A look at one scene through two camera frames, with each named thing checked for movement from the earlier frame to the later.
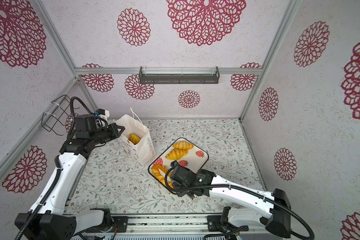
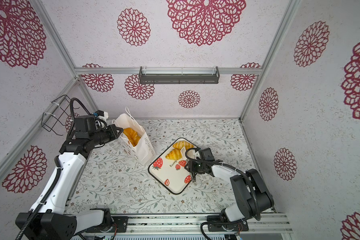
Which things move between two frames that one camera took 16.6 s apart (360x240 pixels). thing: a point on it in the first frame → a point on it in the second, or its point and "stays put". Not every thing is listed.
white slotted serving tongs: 163,174 → 191,153
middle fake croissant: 176,154 stays put
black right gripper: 177,190 → 192,166
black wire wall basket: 55,118 stays put
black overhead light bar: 160,75 stays put
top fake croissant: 183,145 stays put
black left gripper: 115,134 stays put
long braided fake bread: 155,169 → 133,136
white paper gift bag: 136,140 stays put
